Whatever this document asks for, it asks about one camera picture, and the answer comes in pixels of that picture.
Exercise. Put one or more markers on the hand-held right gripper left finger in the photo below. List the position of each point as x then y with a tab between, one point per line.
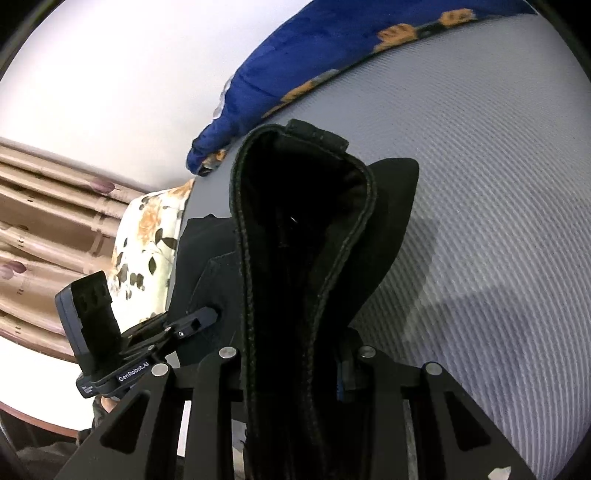
221	383

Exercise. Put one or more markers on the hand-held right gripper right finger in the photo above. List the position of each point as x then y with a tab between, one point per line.
350	376

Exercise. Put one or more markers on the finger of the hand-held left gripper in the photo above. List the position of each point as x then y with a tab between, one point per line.
194	323

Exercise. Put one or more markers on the black pants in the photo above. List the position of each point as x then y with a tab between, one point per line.
300	254

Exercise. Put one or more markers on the white floral pillow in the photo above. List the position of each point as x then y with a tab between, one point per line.
143	240

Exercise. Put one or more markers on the beige pleated curtain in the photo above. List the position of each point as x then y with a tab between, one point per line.
46	230

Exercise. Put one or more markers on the grey mesh bed cover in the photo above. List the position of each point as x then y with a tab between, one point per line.
485	184

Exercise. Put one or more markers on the blue floral blanket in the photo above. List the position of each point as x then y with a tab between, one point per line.
300	60

